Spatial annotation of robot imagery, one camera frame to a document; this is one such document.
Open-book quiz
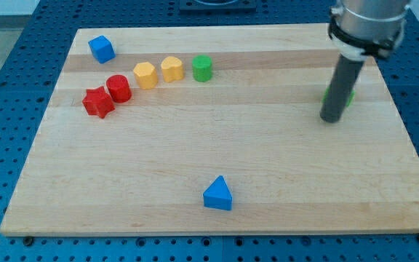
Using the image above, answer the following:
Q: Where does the yellow heart block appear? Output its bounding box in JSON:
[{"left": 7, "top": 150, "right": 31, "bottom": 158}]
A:
[{"left": 161, "top": 56, "right": 185, "bottom": 82}]

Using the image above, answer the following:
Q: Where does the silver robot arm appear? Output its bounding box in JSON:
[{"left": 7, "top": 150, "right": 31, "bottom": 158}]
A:
[{"left": 328, "top": 0, "right": 411, "bottom": 62}]

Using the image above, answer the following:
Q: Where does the blue cube block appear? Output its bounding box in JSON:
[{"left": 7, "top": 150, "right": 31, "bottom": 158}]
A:
[{"left": 88, "top": 35, "right": 116, "bottom": 64}]

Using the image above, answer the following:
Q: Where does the red star block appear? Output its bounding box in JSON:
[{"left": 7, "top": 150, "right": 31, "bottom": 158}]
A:
[{"left": 82, "top": 86, "right": 115, "bottom": 119}]

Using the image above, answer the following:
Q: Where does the green star block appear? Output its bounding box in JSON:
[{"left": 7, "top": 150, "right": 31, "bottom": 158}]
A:
[{"left": 321, "top": 87, "right": 356, "bottom": 108}]

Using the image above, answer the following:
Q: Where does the yellow hexagon block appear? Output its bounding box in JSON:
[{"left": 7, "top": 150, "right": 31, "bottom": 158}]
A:
[{"left": 133, "top": 62, "right": 158, "bottom": 90}]

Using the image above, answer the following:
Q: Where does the wooden board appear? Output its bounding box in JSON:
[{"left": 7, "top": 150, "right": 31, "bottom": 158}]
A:
[{"left": 0, "top": 24, "right": 419, "bottom": 237}]

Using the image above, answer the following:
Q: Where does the green cylinder block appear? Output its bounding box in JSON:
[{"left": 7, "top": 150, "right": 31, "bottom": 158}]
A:
[{"left": 192, "top": 55, "right": 212, "bottom": 82}]

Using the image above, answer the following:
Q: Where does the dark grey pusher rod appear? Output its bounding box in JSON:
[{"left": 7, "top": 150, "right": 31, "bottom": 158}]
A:
[{"left": 319, "top": 55, "right": 364, "bottom": 123}]

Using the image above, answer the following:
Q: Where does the blue triangle block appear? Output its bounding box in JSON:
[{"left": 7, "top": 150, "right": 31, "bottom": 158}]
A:
[{"left": 203, "top": 175, "right": 233, "bottom": 211}]

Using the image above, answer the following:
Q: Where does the red cylinder block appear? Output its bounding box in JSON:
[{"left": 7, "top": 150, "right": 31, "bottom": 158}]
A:
[{"left": 106, "top": 74, "right": 132, "bottom": 103}]

